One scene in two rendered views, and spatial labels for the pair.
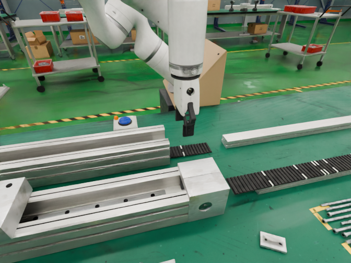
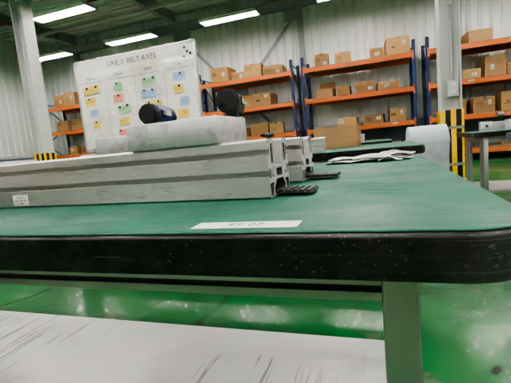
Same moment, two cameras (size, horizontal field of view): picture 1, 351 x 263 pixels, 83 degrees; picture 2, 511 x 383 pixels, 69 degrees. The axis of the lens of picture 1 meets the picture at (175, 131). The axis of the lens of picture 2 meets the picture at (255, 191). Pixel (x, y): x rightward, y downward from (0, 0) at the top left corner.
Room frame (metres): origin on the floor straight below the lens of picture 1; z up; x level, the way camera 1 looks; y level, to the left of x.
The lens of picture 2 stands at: (0.78, 1.10, 0.86)
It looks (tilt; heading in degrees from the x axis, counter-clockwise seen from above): 7 degrees down; 215
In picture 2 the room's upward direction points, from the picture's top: 5 degrees counter-clockwise
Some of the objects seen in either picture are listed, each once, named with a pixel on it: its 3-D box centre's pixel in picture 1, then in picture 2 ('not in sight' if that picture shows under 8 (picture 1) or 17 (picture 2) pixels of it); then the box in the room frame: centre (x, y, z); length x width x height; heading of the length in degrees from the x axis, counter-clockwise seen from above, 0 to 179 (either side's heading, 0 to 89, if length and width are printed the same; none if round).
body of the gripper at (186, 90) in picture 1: (185, 90); not in sight; (0.49, -0.03, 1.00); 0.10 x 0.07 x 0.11; 14
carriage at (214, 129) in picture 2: not in sight; (189, 142); (0.33, 0.66, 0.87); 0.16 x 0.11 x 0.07; 104
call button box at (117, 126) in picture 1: (126, 130); not in sight; (0.57, 0.17, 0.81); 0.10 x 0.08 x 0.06; 14
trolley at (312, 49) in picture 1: (302, 35); not in sight; (4.12, -2.40, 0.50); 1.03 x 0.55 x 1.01; 21
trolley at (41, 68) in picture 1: (58, 48); not in sight; (3.08, 1.72, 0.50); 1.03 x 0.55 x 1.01; 118
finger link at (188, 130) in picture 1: (189, 128); not in sight; (0.44, -0.04, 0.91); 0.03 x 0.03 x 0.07; 14
